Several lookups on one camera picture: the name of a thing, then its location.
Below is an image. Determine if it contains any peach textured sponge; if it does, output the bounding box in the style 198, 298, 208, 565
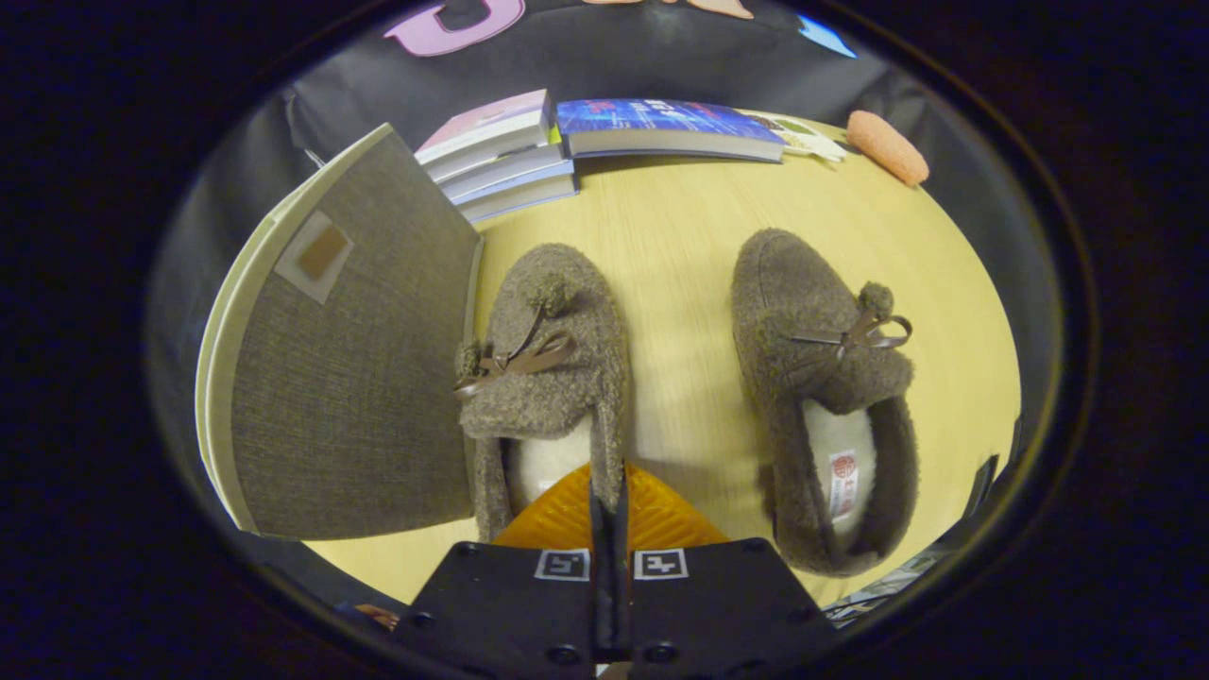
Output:
845, 110, 930, 186

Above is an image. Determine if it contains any pink cover book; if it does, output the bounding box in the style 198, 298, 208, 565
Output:
416, 90, 560, 182

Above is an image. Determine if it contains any brown fuzzy shoe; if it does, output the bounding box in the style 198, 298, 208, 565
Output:
453, 243, 632, 544
730, 228, 920, 578

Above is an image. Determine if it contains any white divided grain tray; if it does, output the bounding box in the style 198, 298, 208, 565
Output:
741, 109, 848, 163

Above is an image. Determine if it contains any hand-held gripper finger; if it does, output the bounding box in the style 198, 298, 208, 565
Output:
610, 463, 840, 680
392, 463, 611, 680

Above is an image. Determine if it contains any black backdrop cloth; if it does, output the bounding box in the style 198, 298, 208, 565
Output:
146, 0, 1066, 615

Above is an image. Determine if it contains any pale paperback book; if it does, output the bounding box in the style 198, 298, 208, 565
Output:
439, 142, 575, 205
458, 175, 579, 225

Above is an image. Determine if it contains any blue cover book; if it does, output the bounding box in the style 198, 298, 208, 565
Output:
555, 97, 787, 163

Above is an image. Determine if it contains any beige fabric storage box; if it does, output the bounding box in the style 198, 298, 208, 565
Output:
194, 123, 487, 542

